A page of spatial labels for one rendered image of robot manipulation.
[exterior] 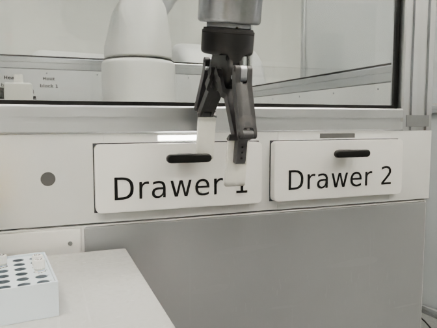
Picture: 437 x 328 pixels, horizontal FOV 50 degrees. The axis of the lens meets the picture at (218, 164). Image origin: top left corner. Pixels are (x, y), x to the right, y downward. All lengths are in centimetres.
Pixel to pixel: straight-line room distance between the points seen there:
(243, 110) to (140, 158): 22
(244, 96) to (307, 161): 30
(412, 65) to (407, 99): 7
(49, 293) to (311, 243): 55
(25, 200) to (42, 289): 27
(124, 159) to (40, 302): 31
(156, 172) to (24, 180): 20
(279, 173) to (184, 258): 23
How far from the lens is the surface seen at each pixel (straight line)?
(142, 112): 78
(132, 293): 59
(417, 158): 106
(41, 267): 57
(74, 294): 60
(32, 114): 76
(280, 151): 85
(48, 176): 77
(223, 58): 67
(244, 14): 65
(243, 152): 63
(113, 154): 76
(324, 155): 90
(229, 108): 64
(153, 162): 77
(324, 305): 99
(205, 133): 76
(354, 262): 100
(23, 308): 54
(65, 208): 78
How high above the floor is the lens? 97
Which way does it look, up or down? 5 degrees down
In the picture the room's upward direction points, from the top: straight up
